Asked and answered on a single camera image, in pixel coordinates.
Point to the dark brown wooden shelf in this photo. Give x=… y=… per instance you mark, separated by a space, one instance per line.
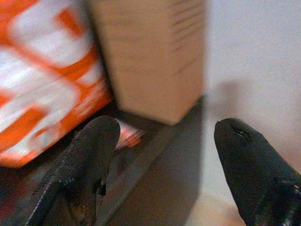
x=152 y=176

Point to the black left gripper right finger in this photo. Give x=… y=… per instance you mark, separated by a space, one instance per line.
x=256 y=169

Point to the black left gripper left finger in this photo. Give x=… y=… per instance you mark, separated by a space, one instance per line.
x=80 y=164

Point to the orange and white printed box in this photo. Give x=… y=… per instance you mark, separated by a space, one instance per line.
x=44 y=77

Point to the plain brown cardboard box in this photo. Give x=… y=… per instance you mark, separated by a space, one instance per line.
x=152 y=58

